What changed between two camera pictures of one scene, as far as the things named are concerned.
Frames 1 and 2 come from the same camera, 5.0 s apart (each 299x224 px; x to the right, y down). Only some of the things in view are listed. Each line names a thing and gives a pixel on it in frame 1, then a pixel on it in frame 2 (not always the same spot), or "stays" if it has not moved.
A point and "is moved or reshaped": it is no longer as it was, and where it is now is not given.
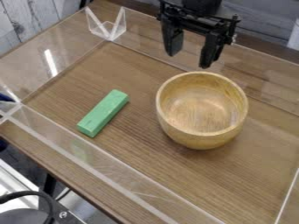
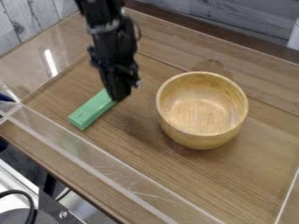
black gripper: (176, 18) -> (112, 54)
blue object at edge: (4, 97) stays
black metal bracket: (63, 215) stays
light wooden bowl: (200, 108) stays
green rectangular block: (103, 111) is moved or reshaped
